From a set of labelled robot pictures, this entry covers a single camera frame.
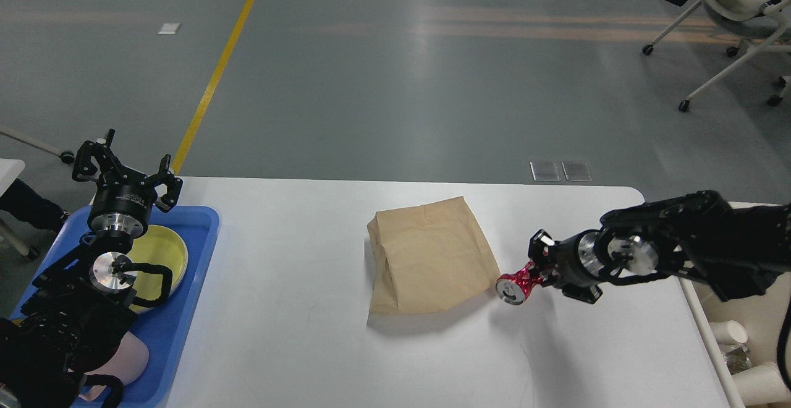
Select white office chair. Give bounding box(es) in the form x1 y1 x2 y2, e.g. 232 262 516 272
641 0 789 113

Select white paper cup in bin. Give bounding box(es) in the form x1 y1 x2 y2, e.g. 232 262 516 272
708 320 749 349

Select white chair leg with caster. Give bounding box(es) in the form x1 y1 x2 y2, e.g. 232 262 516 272
1 125 75 165

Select beige plastic bin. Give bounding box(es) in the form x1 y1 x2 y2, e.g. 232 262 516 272
680 273 789 407

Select floor outlet plates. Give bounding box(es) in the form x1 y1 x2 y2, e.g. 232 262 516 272
530 161 593 182

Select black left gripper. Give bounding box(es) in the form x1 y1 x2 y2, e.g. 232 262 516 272
72 128 184 239

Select brown paper bag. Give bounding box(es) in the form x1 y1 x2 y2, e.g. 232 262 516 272
367 197 502 315

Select pink mug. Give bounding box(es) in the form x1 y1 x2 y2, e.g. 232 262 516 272
85 333 150 386

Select white paper cup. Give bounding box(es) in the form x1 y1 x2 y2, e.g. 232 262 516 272
708 320 749 349
731 362 790 406

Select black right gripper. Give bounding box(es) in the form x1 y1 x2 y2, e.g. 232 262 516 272
528 229 604 304

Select crushed red soda can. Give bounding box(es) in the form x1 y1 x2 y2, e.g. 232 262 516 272
494 260 544 305

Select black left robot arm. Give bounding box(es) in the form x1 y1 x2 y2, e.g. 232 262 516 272
1 129 183 407

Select blue plastic tray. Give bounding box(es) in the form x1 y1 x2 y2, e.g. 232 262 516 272
34 205 220 407

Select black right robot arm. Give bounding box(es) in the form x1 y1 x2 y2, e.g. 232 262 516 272
525 190 790 304

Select aluminium foil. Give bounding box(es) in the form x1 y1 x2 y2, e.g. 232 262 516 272
719 344 753 375

